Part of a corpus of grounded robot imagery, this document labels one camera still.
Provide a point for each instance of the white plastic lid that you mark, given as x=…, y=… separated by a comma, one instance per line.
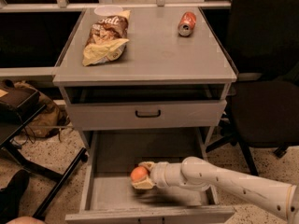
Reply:
x=107, y=10

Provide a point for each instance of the black office chair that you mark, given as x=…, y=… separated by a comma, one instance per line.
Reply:
x=263, y=110

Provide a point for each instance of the orange fruit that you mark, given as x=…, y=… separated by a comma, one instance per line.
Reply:
x=138, y=174

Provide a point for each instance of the grey drawer cabinet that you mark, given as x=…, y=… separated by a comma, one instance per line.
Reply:
x=157, y=66

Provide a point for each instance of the black side table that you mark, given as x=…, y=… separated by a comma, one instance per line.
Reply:
x=19, y=106

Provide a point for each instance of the person hand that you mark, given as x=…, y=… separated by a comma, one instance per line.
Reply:
x=25, y=220

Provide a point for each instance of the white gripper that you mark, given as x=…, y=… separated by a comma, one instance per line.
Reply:
x=160, y=174

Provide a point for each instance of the red soda can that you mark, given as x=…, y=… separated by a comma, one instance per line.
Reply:
x=187, y=24

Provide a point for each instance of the black shoe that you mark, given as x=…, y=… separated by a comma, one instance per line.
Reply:
x=10, y=196

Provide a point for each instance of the open middle drawer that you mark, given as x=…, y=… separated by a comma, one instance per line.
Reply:
x=109, y=198

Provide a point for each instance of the black drawer handle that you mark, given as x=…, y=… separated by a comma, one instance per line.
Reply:
x=148, y=115

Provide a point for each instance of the closed top drawer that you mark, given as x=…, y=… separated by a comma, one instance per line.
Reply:
x=122, y=116

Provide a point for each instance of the brown backpack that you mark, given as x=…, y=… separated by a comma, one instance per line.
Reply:
x=50, y=121

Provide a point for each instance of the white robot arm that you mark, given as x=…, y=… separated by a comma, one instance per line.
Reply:
x=278, y=198

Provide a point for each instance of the chips bag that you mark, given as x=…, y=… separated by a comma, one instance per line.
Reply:
x=107, y=39

